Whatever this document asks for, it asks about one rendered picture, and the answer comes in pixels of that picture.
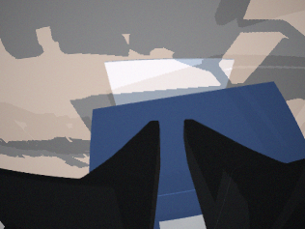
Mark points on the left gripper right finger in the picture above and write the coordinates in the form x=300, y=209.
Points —
x=239, y=188

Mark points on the blue plastic crate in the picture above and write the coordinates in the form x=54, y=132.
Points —
x=256, y=116

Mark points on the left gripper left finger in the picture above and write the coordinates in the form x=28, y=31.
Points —
x=121, y=192

